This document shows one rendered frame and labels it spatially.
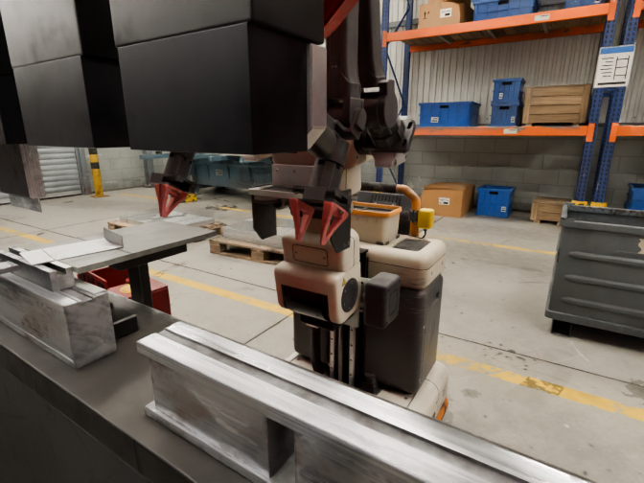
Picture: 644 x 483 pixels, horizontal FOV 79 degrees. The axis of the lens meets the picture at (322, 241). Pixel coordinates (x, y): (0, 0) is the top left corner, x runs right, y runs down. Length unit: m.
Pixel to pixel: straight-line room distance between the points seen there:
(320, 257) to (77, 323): 0.68
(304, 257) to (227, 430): 0.80
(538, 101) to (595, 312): 3.83
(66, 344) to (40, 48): 0.37
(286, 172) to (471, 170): 5.84
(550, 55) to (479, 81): 0.94
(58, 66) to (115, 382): 0.38
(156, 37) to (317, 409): 0.31
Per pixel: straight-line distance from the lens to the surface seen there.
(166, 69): 0.34
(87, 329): 0.65
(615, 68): 5.61
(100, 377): 0.63
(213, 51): 0.30
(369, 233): 1.38
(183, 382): 0.45
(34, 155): 0.68
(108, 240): 0.80
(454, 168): 6.88
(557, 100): 6.09
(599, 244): 2.66
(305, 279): 1.13
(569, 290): 2.73
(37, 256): 0.76
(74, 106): 0.46
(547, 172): 6.70
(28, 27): 0.52
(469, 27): 5.87
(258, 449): 0.41
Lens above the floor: 1.19
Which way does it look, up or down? 16 degrees down
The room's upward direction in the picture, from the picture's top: straight up
